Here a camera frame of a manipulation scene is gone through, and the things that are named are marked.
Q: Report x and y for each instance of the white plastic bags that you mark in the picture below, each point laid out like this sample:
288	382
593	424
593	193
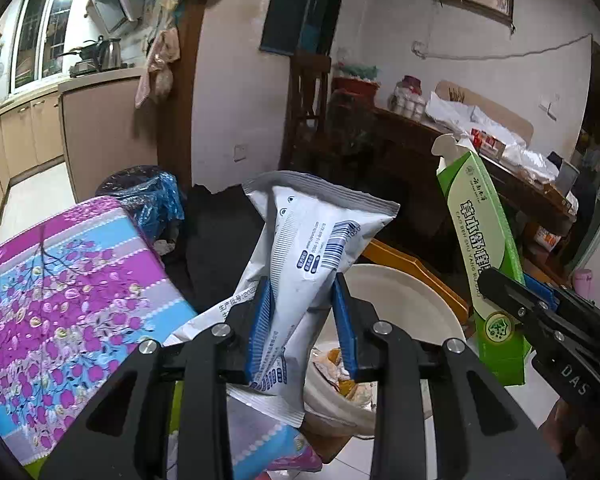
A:
500	130

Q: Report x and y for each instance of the red basket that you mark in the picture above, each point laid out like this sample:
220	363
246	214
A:
355	90

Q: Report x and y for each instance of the range hood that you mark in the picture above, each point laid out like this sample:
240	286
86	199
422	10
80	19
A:
112	2

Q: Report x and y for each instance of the hanging pink cloth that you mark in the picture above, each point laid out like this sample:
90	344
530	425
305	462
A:
157	67

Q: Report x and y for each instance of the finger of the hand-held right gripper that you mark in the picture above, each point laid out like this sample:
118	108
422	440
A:
587	307
515	300

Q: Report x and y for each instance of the floral tablecloth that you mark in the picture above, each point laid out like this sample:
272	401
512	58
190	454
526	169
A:
65	310

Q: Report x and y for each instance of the blue plastic bag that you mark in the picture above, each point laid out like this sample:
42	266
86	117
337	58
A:
157	205

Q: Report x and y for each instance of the beige counter cabinet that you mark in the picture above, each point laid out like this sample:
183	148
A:
110	130

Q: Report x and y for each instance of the wall switch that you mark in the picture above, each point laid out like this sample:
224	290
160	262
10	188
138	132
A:
550	105

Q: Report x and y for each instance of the wooden door frame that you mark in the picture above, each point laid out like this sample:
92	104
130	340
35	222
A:
180	110

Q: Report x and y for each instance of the dark trash bin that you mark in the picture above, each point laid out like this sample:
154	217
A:
125	177

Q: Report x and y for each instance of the white packet with blue print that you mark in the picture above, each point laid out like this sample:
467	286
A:
305	260

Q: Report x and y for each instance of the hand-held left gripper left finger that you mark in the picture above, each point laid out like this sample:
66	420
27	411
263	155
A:
257	332

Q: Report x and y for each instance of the red boxes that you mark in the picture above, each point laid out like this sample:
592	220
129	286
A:
487	142

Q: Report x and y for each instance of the beige base cabinets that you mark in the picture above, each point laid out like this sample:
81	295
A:
20	140

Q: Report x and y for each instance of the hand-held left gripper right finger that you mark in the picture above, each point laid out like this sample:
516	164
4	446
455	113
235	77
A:
342	332

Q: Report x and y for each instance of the jar with red lid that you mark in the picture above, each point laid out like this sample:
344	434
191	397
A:
409	97

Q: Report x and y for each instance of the beige wooden board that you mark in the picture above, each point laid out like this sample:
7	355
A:
510	115

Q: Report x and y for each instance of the kitchen window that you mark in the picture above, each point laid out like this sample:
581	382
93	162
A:
45	30

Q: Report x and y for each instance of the person's right hand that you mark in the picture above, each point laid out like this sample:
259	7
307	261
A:
570	430

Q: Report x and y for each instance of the green carton box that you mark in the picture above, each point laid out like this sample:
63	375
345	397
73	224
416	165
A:
485	260

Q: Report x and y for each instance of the wooden chair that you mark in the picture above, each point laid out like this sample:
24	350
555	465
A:
307	110

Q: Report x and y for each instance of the white plastic bucket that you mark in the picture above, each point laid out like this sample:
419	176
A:
410	300

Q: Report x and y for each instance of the dark wooden sideboard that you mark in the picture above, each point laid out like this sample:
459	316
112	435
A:
410	170

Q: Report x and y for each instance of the pink bottle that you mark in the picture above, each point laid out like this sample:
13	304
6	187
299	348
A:
585	285

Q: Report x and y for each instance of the wall socket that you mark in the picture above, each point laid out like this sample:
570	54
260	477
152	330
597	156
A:
239	152

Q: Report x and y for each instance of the metal kettle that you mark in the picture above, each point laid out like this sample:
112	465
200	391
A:
105	52

